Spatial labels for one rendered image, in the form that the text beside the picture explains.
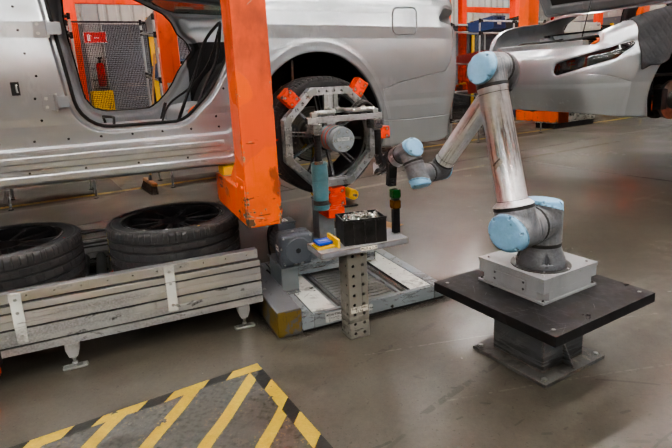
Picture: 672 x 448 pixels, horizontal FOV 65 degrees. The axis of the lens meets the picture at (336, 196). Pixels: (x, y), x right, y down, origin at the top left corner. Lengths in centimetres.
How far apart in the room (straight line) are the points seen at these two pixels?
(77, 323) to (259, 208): 91
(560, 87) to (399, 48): 191
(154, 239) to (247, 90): 82
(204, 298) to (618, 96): 351
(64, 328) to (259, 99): 128
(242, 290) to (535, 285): 132
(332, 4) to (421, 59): 65
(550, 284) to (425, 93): 160
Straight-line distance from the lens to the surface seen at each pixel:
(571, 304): 219
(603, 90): 470
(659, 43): 484
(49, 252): 263
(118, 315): 254
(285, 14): 296
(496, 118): 200
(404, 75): 325
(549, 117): 664
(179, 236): 256
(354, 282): 237
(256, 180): 238
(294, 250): 268
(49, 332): 256
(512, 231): 199
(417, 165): 230
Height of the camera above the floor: 118
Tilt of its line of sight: 13 degrees down
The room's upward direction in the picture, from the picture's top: 3 degrees counter-clockwise
